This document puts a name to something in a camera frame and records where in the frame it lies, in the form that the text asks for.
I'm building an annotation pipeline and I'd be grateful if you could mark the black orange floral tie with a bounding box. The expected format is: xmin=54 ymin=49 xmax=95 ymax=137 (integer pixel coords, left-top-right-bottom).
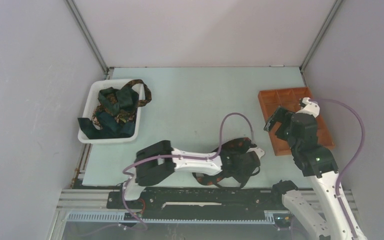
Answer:
xmin=192 ymin=137 xmax=265 ymax=189

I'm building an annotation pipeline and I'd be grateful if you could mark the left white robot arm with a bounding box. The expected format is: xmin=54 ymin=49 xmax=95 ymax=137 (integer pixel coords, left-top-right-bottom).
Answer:
xmin=118 ymin=137 xmax=265 ymax=208

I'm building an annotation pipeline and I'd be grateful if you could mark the brown patterned tie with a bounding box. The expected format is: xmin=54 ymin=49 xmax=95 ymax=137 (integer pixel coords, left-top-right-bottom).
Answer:
xmin=91 ymin=79 xmax=152 ymax=129

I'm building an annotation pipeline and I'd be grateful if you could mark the dark green tie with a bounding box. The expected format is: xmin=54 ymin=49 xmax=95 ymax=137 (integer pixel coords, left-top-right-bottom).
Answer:
xmin=77 ymin=86 xmax=139 ymax=140

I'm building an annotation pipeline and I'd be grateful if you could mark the white plastic basket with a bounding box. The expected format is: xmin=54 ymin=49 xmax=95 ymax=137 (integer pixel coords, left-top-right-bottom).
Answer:
xmin=77 ymin=78 xmax=142 ymax=145

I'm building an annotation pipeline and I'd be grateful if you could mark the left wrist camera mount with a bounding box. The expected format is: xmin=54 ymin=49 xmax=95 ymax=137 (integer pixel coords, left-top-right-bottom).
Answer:
xmin=247 ymin=146 xmax=266 ymax=162

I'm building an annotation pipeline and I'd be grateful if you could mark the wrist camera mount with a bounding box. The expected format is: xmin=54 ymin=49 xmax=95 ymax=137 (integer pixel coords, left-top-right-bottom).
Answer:
xmin=297 ymin=97 xmax=320 ymax=118
xmin=247 ymin=146 xmax=266 ymax=162

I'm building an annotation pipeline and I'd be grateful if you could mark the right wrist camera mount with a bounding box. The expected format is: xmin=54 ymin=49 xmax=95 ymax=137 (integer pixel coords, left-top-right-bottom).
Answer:
xmin=297 ymin=97 xmax=320 ymax=118

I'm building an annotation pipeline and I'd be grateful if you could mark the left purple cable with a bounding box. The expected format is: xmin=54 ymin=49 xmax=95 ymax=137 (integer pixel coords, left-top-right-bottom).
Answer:
xmin=121 ymin=112 xmax=255 ymax=231

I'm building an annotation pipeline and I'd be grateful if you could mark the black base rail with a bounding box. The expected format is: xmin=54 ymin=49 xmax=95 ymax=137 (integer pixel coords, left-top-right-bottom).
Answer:
xmin=106 ymin=187 xmax=286 ymax=220

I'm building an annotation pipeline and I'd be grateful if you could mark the grey cable duct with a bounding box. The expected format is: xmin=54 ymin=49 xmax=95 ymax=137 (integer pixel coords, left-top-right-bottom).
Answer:
xmin=66 ymin=211 xmax=278 ymax=225

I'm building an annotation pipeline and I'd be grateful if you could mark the aluminium frame profile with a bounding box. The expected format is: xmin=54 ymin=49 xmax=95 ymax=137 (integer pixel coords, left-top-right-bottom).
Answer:
xmin=57 ymin=189 xmax=111 ymax=210

